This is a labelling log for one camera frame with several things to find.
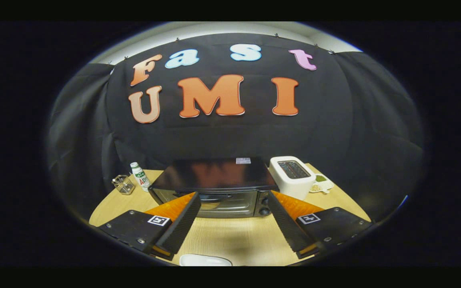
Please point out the white pop-up toaster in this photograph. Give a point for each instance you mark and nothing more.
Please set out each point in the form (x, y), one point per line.
(290, 186)

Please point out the small white condiment dish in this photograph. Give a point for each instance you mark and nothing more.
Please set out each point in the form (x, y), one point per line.
(321, 184)

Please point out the white square plate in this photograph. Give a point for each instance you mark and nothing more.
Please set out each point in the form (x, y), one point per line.
(204, 261)

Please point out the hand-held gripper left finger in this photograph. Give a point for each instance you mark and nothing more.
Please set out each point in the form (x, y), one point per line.
(182, 228)

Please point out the small white bottle green label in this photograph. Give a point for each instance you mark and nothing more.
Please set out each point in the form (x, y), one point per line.
(140, 178)

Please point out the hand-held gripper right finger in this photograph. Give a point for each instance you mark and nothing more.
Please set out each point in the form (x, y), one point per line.
(286, 228)

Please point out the black toaster oven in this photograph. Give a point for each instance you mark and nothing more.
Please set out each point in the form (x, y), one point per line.
(214, 174)

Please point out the clear utensil holder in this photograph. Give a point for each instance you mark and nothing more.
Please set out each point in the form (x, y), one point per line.
(123, 185)

